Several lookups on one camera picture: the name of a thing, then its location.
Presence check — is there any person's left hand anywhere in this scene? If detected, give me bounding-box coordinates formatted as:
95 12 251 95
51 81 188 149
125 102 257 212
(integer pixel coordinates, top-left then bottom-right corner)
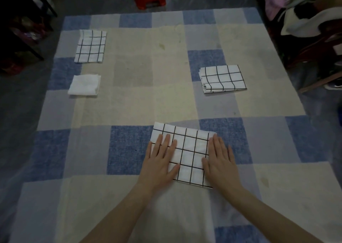
136 134 181 195

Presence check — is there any person's right hand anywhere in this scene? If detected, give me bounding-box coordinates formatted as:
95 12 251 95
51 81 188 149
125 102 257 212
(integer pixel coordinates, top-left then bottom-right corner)
201 134 244 198

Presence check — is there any white black-grid cloth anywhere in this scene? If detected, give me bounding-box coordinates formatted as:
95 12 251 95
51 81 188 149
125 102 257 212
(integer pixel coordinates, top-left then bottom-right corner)
74 29 107 64
198 64 248 94
150 121 217 189

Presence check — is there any plain white cloth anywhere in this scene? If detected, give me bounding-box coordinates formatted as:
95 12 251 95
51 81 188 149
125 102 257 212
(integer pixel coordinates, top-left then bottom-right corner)
67 74 102 96

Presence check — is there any person's right forearm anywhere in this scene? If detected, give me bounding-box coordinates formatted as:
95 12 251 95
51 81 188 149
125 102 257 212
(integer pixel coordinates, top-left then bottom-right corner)
227 188 324 243

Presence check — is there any person's left forearm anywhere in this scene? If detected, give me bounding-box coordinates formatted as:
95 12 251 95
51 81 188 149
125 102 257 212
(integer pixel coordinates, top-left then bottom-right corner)
80 186 153 243

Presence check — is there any blue beige patchwork tablecloth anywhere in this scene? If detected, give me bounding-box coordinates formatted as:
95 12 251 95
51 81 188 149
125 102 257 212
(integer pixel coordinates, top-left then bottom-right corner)
8 7 342 243

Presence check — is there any reddish wooden chair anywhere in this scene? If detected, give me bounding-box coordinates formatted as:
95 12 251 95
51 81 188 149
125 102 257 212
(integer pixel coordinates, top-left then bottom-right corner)
287 31 342 94

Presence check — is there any white black garment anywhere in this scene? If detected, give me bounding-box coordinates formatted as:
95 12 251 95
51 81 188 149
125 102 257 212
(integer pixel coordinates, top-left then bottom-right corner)
280 7 342 37

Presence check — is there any pink garment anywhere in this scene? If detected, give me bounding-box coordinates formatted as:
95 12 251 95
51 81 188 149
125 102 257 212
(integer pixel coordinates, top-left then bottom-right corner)
264 0 289 21

